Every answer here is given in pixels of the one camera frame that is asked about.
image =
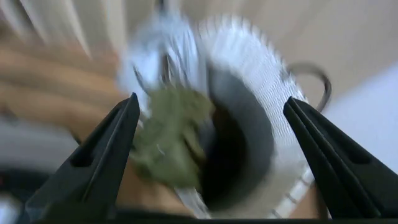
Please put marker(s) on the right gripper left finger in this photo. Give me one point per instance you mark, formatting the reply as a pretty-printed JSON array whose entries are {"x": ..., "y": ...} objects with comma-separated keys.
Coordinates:
[{"x": 93, "y": 174}]

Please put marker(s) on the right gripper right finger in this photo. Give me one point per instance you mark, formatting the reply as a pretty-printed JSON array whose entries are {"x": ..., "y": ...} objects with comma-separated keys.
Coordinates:
[{"x": 348, "y": 180}]

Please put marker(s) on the green printed t-shirt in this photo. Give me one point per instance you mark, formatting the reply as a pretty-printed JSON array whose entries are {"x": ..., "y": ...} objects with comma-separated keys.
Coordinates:
[{"x": 171, "y": 140}]

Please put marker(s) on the white laundry basket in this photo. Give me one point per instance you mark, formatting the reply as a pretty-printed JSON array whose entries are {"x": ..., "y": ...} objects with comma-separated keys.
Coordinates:
[{"x": 248, "y": 77}]

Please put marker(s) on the pale grey garment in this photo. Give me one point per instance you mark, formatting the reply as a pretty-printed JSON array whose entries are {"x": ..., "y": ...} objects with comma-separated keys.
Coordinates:
[{"x": 161, "y": 56}]

